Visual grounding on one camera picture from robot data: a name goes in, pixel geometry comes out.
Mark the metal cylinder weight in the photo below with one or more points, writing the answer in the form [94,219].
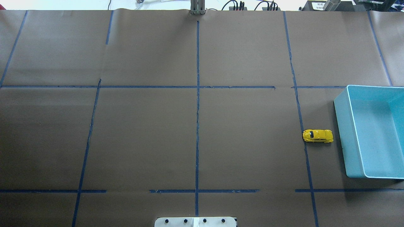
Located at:
[331,5]

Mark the yellow beetle toy car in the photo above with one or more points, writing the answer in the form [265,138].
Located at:
[317,136]

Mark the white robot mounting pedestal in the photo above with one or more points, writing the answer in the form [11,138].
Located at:
[196,222]

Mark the aluminium frame post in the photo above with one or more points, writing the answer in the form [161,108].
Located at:
[197,7]

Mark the turquoise plastic bin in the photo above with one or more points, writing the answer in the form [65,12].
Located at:
[371,127]

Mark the black power strip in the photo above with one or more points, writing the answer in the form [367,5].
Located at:
[237,5]
[270,6]

